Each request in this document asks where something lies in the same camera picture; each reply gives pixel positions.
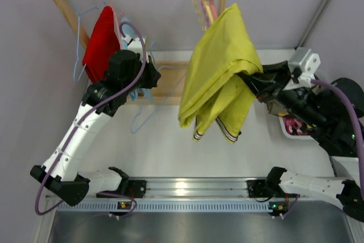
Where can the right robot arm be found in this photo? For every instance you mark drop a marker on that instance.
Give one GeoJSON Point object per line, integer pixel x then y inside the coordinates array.
{"type": "Point", "coordinates": [331, 113]}

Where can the red trousers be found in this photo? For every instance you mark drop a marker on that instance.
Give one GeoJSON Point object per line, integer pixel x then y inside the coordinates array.
{"type": "Point", "coordinates": [103, 44]}

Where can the aluminium rail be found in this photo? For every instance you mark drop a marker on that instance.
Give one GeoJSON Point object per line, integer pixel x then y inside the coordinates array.
{"type": "Point", "coordinates": [196, 186]}

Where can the light blue trousers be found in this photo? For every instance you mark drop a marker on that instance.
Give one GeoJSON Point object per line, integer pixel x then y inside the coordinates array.
{"type": "Point", "coordinates": [126, 29]}

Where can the white laundry basket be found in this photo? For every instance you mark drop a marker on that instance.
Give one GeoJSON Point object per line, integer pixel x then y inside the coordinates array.
{"type": "Point", "coordinates": [295, 129]}

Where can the yellow plastic hanger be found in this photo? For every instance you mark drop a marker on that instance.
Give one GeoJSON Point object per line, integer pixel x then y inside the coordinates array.
{"type": "Point", "coordinates": [197, 5]}

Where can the grey cable duct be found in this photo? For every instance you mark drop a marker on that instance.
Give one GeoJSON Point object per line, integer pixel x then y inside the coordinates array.
{"type": "Point", "coordinates": [171, 206]}

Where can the camouflage trousers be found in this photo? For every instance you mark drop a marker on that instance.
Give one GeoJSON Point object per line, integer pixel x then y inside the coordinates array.
{"type": "Point", "coordinates": [276, 109]}

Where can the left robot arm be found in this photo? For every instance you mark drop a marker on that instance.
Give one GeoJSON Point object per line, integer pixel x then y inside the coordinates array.
{"type": "Point", "coordinates": [59, 174]}

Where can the yellow-green trousers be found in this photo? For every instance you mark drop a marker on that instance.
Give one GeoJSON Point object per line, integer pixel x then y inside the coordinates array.
{"type": "Point", "coordinates": [213, 90]}

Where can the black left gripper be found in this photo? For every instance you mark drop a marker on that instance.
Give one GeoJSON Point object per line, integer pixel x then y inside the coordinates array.
{"type": "Point", "coordinates": [152, 75]}

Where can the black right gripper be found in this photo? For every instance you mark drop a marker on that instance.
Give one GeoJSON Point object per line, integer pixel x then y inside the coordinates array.
{"type": "Point", "coordinates": [265, 82]}

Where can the light blue wire hanger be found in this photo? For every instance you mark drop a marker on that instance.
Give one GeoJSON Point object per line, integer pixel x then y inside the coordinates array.
{"type": "Point", "coordinates": [76, 73]}

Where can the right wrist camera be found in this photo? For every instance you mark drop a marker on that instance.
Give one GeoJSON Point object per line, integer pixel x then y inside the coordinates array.
{"type": "Point", "coordinates": [302, 65]}

